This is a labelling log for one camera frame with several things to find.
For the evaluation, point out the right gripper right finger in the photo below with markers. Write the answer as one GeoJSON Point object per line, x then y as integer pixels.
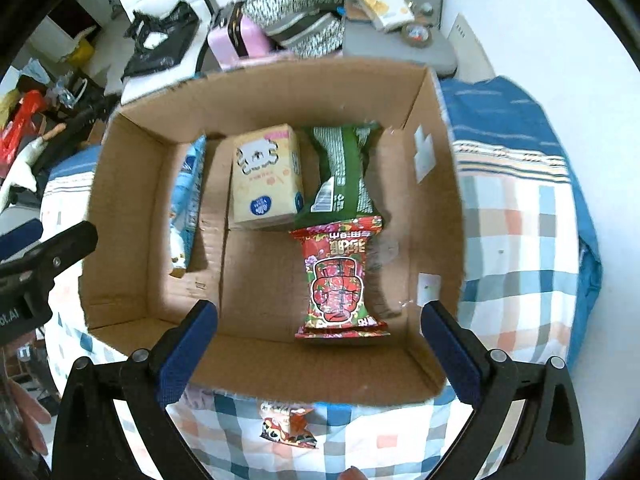
{"type": "Point", "coordinates": [459, 352]}

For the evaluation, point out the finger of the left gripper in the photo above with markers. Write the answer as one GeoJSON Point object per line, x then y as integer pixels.
{"type": "Point", "coordinates": [19, 238]}
{"type": "Point", "coordinates": [55, 255]}

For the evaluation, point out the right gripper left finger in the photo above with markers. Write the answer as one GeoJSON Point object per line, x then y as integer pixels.
{"type": "Point", "coordinates": [179, 350]}

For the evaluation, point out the orange cartoon snack bag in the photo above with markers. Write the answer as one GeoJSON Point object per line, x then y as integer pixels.
{"type": "Point", "coordinates": [287, 424]}

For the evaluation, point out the blue white tube pack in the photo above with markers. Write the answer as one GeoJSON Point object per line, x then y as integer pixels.
{"type": "Point", "coordinates": [185, 207]}

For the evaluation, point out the red snack packet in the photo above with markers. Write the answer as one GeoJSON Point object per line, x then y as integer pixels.
{"type": "Point", "coordinates": [335, 261]}

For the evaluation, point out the yellow tissue pack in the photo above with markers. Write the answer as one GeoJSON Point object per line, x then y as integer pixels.
{"type": "Point", "coordinates": [267, 188]}

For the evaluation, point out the green snack bag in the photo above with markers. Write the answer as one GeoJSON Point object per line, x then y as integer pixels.
{"type": "Point", "coordinates": [343, 162]}

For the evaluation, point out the person's left hand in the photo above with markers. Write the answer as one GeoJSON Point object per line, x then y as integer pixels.
{"type": "Point", "coordinates": [33, 415]}

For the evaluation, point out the person's right hand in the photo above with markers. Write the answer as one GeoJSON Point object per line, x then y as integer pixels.
{"type": "Point", "coordinates": [352, 473]}

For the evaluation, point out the red plastic bag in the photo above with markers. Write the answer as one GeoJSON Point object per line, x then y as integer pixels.
{"type": "Point", "coordinates": [31, 103]}

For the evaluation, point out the plaid checkered blanket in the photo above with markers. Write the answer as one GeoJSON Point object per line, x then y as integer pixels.
{"type": "Point", "coordinates": [527, 241]}

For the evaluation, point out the open cardboard box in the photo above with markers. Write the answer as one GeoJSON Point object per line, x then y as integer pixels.
{"type": "Point", "coordinates": [161, 204]}

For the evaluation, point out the black bag on chair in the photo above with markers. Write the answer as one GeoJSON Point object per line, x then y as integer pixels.
{"type": "Point", "coordinates": [160, 43]}

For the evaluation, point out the pink suitcase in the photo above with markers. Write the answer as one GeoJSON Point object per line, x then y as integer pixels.
{"type": "Point", "coordinates": [236, 41]}

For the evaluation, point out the white padded chair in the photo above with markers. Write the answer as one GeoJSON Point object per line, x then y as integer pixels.
{"type": "Point", "coordinates": [198, 58]}

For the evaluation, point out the patterned tote bag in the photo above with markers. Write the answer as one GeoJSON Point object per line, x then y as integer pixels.
{"type": "Point", "coordinates": [306, 28]}

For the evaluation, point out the grey chair by wall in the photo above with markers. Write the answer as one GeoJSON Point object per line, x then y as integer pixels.
{"type": "Point", "coordinates": [362, 39]}

